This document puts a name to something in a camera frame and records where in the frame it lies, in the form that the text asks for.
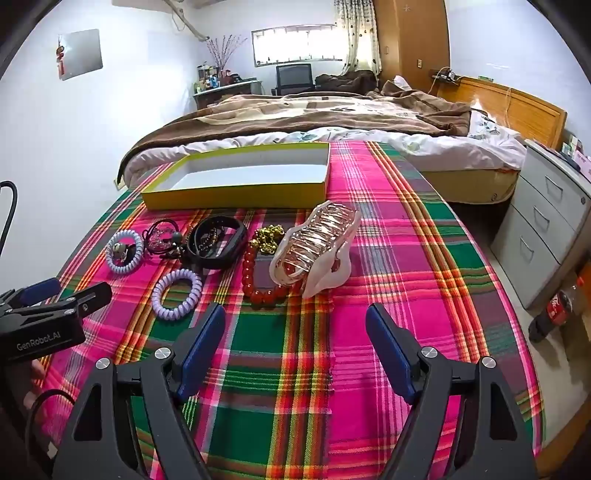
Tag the desk with bottles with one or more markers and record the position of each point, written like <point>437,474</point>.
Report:
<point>213,85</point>

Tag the yellow shallow cardboard box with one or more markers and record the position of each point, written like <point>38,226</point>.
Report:
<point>278,176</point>

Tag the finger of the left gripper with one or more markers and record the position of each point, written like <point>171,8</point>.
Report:
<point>34,294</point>
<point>89,300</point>

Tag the bed with white sheet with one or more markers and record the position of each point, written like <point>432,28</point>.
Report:
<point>488,146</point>

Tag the black wrist band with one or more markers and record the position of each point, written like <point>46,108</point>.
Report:
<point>215,243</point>

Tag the grey wall panel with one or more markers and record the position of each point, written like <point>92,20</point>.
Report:
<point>78,53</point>

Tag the plaid pink green tablecloth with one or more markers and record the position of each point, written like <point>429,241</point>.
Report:
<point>297,391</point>

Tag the brown fleece blanket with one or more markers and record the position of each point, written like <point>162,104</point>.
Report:
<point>391,110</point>

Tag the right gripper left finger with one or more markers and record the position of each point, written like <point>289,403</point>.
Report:
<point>100,441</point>

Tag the black office chair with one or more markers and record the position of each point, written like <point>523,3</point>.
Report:
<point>294,78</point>

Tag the cola bottle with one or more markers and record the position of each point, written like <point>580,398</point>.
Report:
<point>570,302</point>

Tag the person's left hand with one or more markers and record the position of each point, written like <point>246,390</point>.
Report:
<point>35,374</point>

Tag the floral curtain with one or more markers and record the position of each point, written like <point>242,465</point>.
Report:
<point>357,23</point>

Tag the dark clothes pile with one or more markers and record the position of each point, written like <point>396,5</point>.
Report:
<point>359,82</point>

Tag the wooden headboard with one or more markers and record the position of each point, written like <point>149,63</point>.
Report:
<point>534,118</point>

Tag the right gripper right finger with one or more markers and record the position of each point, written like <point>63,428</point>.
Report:
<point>490,440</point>

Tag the wooden wardrobe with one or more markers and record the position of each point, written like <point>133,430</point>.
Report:
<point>414,40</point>

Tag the dried branch bouquet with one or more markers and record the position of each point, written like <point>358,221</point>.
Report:
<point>222,49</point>

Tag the grey drawer cabinet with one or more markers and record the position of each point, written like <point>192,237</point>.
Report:
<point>545,233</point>

